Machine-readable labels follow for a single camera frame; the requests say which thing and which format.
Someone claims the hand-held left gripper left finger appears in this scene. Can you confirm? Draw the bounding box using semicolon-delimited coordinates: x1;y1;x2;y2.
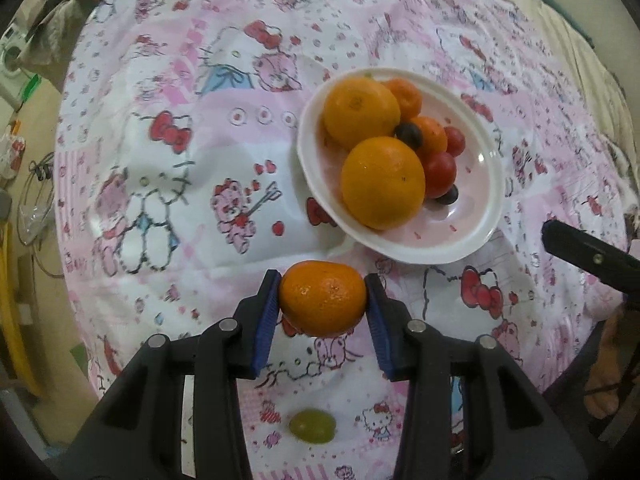
65;269;281;480

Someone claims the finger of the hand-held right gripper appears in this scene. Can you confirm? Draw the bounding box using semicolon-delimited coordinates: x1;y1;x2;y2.
541;218;640;292

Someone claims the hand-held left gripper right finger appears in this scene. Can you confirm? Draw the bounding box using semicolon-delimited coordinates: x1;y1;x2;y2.
364;272;591;480

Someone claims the medium tangerine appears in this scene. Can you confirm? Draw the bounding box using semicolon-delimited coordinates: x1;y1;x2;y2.
278;260;368;339

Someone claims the large orange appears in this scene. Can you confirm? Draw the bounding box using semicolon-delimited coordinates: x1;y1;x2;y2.
322;74;402;151
340;136;427;231

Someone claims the red cherry tomato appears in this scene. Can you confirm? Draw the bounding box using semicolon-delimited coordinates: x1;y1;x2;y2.
443;126;467;157
423;152;458;199

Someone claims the small tangerine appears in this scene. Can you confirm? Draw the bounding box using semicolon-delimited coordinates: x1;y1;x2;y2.
410;116;449;158
384;78;423;123

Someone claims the green grape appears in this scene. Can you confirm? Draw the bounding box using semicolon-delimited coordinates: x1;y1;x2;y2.
289;409;336;445

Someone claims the person's foot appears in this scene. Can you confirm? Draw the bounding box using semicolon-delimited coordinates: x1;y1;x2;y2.
584;310;640;422

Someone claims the pink cartoon printed tablecloth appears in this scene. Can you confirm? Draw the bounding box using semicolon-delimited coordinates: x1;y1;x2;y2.
52;0;636;480

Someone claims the yellow board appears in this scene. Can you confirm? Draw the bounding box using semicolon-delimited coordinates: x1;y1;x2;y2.
0;220;43;398

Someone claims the white washing machine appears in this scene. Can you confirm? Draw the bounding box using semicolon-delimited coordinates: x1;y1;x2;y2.
0;20;36;106

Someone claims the wire hanger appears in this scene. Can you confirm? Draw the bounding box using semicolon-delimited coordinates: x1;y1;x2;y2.
17;159;63;278

